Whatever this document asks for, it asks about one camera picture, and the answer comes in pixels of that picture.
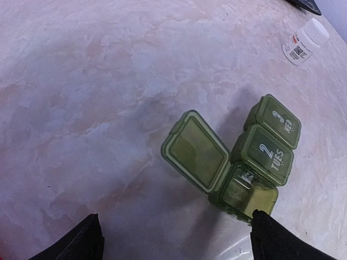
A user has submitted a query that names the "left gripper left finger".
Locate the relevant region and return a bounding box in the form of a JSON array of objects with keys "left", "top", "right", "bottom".
[{"left": 30, "top": 214, "right": 105, "bottom": 260}]

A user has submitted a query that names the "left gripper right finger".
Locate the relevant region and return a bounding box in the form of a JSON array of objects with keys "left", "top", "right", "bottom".
[{"left": 250, "top": 210, "right": 331, "bottom": 260}]

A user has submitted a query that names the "black patterned square plate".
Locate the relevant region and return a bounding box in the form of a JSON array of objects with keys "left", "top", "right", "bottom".
[{"left": 288, "top": 0, "right": 322, "bottom": 16}]

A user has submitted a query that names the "green weekly pill organizer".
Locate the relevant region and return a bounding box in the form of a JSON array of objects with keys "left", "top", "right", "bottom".
[{"left": 161, "top": 94, "right": 301, "bottom": 223}]

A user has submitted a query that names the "small white pill bottle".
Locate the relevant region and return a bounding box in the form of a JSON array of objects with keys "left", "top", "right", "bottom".
[{"left": 282, "top": 18, "right": 330, "bottom": 66}]

